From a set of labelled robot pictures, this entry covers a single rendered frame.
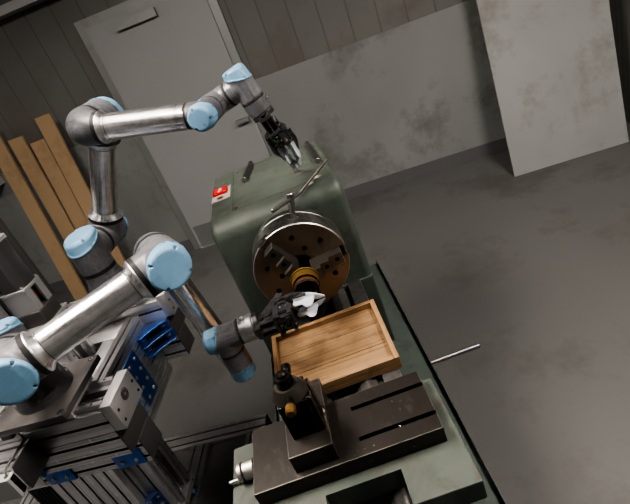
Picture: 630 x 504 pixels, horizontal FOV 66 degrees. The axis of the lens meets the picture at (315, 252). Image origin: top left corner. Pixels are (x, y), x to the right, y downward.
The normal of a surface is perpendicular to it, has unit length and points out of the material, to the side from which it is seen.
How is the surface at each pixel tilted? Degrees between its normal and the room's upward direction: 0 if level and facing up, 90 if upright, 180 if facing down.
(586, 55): 79
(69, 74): 90
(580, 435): 0
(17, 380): 91
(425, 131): 90
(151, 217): 90
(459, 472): 0
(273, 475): 0
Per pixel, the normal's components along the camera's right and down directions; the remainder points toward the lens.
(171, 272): 0.62, 0.17
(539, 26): -0.07, 0.32
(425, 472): -0.33, -0.82
